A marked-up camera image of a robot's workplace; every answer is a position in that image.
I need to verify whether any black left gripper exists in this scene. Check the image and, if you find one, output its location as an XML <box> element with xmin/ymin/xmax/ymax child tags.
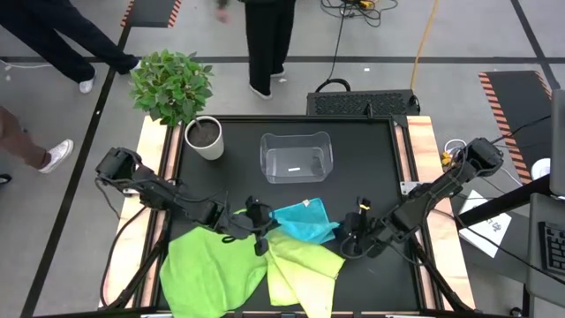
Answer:
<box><xmin>220</xmin><ymin>196</ymin><xmax>280</xmax><ymax>258</ymax></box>

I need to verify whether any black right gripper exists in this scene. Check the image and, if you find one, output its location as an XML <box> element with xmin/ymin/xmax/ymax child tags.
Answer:
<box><xmin>342</xmin><ymin>197</ymin><xmax>394</xmax><ymax>260</ymax></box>

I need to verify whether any teal blue microfiber towel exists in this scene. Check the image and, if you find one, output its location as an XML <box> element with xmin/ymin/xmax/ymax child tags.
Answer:
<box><xmin>269</xmin><ymin>197</ymin><xmax>341</xmax><ymax>246</ymax></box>

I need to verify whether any yellow-green microfiber towel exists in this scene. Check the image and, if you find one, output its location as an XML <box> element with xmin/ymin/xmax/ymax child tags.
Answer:
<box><xmin>264</xmin><ymin>227</ymin><xmax>346</xmax><ymax>318</ymax></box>

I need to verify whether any bright green microfiber towel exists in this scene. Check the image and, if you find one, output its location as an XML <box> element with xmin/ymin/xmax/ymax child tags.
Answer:
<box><xmin>159</xmin><ymin>208</ymin><xmax>269</xmax><ymax>318</ymax></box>

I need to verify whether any clear plastic bin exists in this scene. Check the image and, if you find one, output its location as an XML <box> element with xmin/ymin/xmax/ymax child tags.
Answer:
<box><xmin>259</xmin><ymin>131</ymin><xmax>335</xmax><ymax>185</ymax></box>

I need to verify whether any white plant pot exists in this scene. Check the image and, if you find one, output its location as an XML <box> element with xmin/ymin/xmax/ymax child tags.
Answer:
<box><xmin>184</xmin><ymin>115</ymin><xmax>225</xmax><ymax>162</ymax></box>

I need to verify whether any light wooden side board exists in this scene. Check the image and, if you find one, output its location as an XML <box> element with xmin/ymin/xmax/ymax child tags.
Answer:
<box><xmin>395</xmin><ymin>115</ymin><xmax>477</xmax><ymax>310</ymax></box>
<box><xmin>99</xmin><ymin>117</ymin><xmax>182</xmax><ymax>310</ymax></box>

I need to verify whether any white paper sheet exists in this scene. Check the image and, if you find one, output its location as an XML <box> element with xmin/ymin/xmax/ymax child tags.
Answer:
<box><xmin>458</xmin><ymin>189</ymin><xmax>513</xmax><ymax>259</ymax></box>

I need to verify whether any black perforated computer case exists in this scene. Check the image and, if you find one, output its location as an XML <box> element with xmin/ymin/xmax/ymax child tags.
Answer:
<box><xmin>306</xmin><ymin>89</ymin><xmax>421</xmax><ymax>118</ymax></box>

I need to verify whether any black diagonal beam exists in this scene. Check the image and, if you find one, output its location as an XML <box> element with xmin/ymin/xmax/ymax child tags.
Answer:
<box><xmin>454</xmin><ymin>174</ymin><xmax>553</xmax><ymax>229</ymax></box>

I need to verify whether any green leafy plant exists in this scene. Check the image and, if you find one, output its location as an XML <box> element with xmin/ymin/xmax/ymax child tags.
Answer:
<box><xmin>127</xmin><ymin>48</ymin><xmax>215</xmax><ymax>128</ymax></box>

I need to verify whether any grey desk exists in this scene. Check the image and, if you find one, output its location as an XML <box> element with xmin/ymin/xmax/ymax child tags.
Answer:
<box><xmin>524</xmin><ymin>192</ymin><xmax>565</xmax><ymax>308</ymax></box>

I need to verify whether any person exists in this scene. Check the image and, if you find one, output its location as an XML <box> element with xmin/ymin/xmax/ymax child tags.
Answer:
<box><xmin>215</xmin><ymin>0</ymin><xmax>298</xmax><ymax>101</ymax></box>
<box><xmin>0</xmin><ymin>105</ymin><xmax>75</xmax><ymax>175</ymax></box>
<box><xmin>0</xmin><ymin>0</ymin><xmax>141</xmax><ymax>95</ymax></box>

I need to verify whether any white round cup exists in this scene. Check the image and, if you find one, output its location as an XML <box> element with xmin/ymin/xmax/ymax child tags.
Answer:
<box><xmin>531</xmin><ymin>157</ymin><xmax>552</xmax><ymax>181</ymax></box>

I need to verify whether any black keyboard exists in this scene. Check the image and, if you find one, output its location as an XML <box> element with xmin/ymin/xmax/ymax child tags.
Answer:
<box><xmin>538</xmin><ymin>220</ymin><xmax>565</xmax><ymax>277</ymax></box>

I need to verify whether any black hazard-striped floor mat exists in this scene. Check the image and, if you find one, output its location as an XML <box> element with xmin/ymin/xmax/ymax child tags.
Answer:
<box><xmin>120</xmin><ymin>0</ymin><xmax>183</xmax><ymax>29</ymax></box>
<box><xmin>478</xmin><ymin>70</ymin><xmax>554</xmax><ymax>186</ymax></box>

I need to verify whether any grey monitor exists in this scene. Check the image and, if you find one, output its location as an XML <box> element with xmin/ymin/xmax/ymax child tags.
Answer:
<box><xmin>549</xmin><ymin>87</ymin><xmax>565</xmax><ymax>198</ymax></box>

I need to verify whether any white coiled cable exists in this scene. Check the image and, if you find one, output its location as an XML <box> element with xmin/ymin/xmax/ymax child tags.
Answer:
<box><xmin>443</xmin><ymin>139</ymin><xmax>468</xmax><ymax>155</ymax></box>

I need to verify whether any yellow cable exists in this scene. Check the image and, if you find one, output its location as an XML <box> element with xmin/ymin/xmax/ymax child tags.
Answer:
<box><xmin>409</xmin><ymin>0</ymin><xmax>441</xmax><ymax>92</ymax></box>

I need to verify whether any tangled black cable bundle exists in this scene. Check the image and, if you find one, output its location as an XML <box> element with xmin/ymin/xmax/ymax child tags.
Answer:
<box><xmin>320</xmin><ymin>0</ymin><xmax>399</xmax><ymax>28</ymax></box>

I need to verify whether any white floor cable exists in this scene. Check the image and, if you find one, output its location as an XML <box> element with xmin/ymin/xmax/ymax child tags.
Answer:
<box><xmin>0</xmin><ymin>58</ymin><xmax>54</xmax><ymax>71</ymax></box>

